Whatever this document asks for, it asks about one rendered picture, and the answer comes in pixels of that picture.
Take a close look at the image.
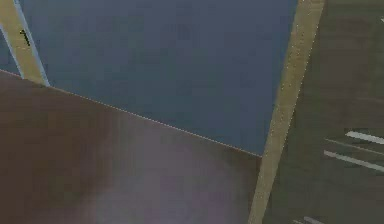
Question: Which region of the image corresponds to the black door handle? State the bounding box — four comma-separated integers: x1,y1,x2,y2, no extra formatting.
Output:
19,29,31,47

